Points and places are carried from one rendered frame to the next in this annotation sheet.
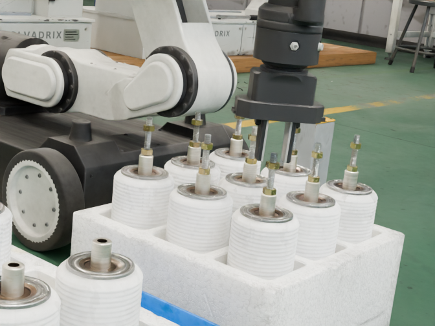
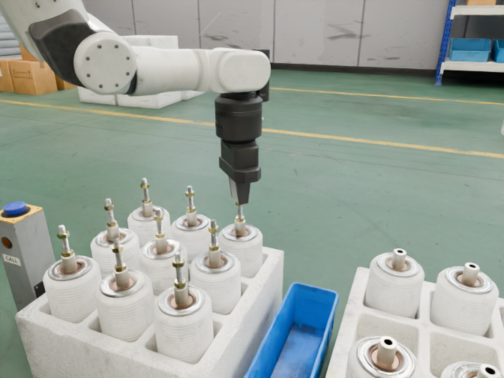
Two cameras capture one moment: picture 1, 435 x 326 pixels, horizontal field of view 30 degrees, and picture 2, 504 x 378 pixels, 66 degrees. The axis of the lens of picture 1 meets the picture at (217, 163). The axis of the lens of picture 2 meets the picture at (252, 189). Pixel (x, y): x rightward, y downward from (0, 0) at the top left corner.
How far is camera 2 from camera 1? 1.41 m
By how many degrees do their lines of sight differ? 98
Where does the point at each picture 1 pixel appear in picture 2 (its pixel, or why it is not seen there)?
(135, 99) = not seen: outside the picture
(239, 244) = (259, 253)
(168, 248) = (250, 300)
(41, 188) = not seen: outside the picture
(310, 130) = (40, 217)
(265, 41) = (259, 124)
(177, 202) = (236, 274)
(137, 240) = (241, 322)
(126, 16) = not seen: outside the picture
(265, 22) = (257, 112)
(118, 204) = (207, 331)
